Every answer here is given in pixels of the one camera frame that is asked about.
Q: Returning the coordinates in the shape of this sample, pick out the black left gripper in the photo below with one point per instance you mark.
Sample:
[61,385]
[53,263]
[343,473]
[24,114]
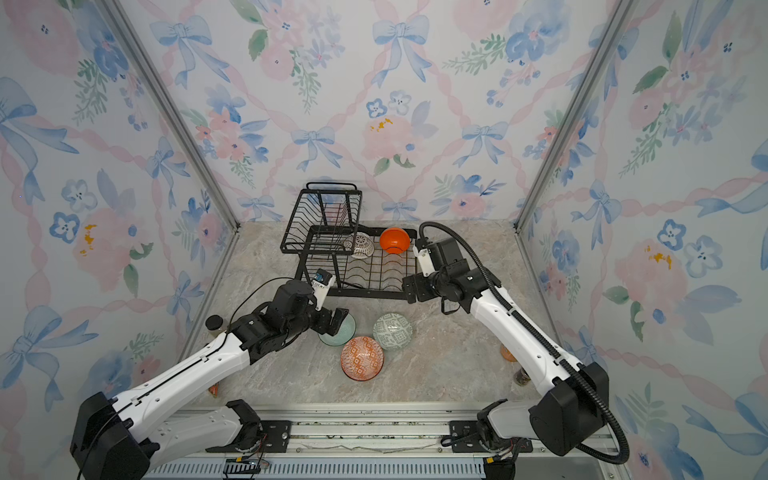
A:
[325,325]

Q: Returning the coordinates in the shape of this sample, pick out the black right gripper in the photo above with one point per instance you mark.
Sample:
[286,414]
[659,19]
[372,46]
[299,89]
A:
[419,282]

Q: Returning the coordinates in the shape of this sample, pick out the pale green ceramic bowl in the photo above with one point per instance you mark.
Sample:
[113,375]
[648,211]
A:
[345,333]

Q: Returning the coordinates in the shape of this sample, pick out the orange plastic bowl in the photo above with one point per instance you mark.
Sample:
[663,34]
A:
[395,240]

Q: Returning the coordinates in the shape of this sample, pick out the red patterned ceramic bowl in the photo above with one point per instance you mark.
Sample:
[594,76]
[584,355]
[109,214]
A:
[362,358]

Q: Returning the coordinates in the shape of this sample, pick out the white brown patterned bowl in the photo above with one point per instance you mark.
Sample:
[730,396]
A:
[362,245]

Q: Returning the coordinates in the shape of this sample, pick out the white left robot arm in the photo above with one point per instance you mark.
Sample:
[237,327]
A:
[129,434]

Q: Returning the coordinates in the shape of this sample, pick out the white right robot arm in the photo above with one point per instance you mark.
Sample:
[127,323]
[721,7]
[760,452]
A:
[574,395]

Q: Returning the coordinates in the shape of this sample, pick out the black lid jar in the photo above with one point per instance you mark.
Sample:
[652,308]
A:
[214,324]

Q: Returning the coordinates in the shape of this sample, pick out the dark spice jar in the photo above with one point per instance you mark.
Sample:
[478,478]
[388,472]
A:
[521,377]

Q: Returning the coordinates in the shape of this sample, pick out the black wire dish rack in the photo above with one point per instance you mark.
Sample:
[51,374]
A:
[325,233]

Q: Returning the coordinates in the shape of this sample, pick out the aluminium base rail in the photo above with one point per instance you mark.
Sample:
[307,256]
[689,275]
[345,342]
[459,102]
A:
[384,441]

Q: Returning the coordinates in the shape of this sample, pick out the aluminium left corner post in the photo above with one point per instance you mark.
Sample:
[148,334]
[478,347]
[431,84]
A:
[128,38]

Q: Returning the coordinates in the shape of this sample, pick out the aluminium corner post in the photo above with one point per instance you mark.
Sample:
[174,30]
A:
[614,28]
[128,38]

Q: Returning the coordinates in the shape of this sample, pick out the aluminium right corner post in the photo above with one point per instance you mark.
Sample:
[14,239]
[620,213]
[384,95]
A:
[614,28]

